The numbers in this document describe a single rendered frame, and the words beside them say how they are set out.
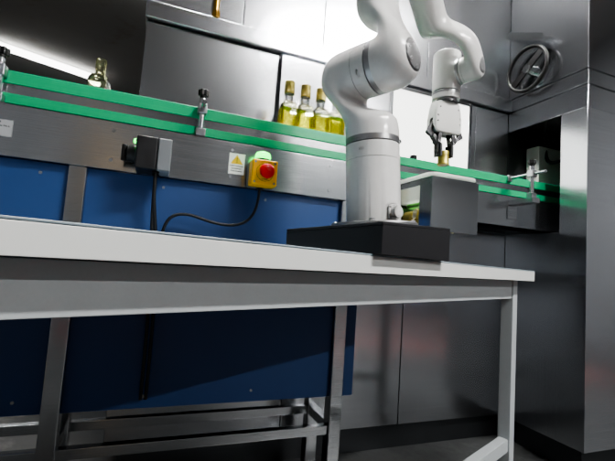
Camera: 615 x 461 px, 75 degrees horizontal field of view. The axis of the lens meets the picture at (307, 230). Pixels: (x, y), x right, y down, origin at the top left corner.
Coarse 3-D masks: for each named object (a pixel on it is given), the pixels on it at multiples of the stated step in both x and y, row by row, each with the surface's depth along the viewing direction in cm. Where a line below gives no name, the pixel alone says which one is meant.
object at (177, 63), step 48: (192, 0) 139; (240, 0) 146; (288, 0) 153; (336, 0) 160; (480, 0) 189; (192, 48) 139; (240, 48) 145; (288, 48) 149; (336, 48) 159; (432, 48) 177; (144, 96) 132; (192, 96) 138; (240, 96) 144; (480, 96) 183; (480, 144) 184; (528, 144) 196; (480, 240) 181
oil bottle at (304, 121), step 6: (300, 108) 133; (306, 108) 134; (312, 108) 135; (300, 114) 133; (306, 114) 134; (312, 114) 134; (300, 120) 133; (306, 120) 133; (312, 120) 134; (300, 126) 133; (306, 126) 133; (312, 126) 134
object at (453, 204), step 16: (432, 176) 113; (416, 192) 120; (432, 192) 113; (448, 192) 115; (464, 192) 117; (416, 208) 119; (432, 208) 113; (448, 208) 115; (464, 208) 117; (432, 224) 112; (448, 224) 114; (464, 224) 117
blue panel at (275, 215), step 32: (0, 160) 93; (0, 192) 93; (32, 192) 95; (64, 192) 97; (96, 192) 100; (128, 192) 103; (160, 192) 106; (192, 192) 108; (224, 192) 112; (256, 192) 115; (96, 224) 100; (128, 224) 102; (160, 224) 105; (192, 224) 108; (256, 224) 114; (288, 224) 118; (320, 224) 122
